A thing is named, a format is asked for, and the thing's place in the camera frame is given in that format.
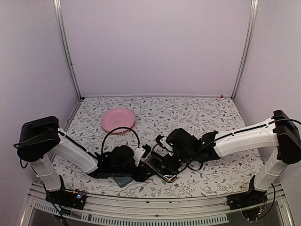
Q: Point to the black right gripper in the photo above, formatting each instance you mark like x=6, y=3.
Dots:
x=166, y=162

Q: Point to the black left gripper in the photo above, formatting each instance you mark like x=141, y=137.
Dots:
x=141, y=175

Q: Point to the brown sunglasses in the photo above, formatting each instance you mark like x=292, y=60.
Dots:
x=165, y=173

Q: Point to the black glasses case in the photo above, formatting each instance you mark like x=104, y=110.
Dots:
x=154, y=155

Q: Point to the grey case green lining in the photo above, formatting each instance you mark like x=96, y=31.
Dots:
x=122, y=181

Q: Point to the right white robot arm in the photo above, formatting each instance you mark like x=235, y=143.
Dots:
x=278, y=131

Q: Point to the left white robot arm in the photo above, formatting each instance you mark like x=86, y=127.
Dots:
x=44, y=135

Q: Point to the pink plate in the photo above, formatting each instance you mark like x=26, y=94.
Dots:
x=118, y=117

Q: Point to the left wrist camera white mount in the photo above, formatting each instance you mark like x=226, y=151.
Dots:
x=141, y=153

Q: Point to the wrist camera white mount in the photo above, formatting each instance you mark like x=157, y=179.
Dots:
x=141, y=153
x=161, y=141

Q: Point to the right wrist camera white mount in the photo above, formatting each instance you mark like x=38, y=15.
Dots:
x=161, y=141

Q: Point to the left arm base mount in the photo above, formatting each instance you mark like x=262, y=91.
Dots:
x=75, y=199

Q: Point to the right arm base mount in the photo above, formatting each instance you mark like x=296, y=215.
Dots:
x=250, y=198

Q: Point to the front aluminium rail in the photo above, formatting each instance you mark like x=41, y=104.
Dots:
x=102, y=210

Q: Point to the right aluminium frame post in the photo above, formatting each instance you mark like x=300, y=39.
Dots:
x=247, y=44

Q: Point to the aluminium frame post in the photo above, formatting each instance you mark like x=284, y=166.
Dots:
x=247, y=44
x=66, y=50

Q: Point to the left aluminium frame post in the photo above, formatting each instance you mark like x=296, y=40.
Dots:
x=66, y=50

